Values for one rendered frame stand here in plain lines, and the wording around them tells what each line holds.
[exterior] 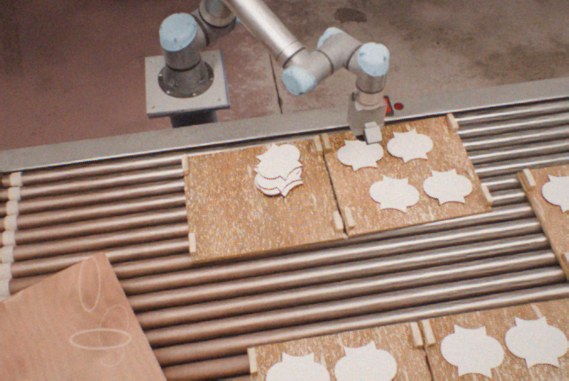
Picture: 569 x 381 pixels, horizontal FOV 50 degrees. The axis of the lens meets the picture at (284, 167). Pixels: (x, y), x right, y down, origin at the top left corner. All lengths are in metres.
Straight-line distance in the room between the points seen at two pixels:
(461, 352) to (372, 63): 0.71
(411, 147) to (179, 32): 0.78
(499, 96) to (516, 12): 1.90
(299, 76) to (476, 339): 0.75
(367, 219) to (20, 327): 0.90
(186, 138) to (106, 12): 2.10
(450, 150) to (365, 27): 1.89
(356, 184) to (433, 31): 2.06
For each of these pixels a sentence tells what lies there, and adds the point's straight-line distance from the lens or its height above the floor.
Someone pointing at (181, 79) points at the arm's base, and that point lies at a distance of 2.03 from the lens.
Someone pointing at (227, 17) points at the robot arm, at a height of 1.11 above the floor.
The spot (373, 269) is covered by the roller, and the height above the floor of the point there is 0.91.
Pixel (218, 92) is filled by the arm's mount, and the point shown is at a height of 0.88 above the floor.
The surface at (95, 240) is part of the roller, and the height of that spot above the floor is 0.92.
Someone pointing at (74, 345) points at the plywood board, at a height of 1.04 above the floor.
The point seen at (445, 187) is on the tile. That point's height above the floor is 0.95.
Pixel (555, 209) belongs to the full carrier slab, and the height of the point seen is 0.94.
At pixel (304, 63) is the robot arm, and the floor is 1.33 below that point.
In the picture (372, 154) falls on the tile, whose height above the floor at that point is 0.95.
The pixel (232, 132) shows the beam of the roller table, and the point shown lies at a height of 0.91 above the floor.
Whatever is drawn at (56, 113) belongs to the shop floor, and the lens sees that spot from 3.40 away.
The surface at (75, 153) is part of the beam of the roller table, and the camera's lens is 1.95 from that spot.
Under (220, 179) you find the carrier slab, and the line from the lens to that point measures 1.76.
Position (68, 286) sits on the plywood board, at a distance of 1.56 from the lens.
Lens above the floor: 2.36
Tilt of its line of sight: 53 degrees down
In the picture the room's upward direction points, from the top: 1 degrees counter-clockwise
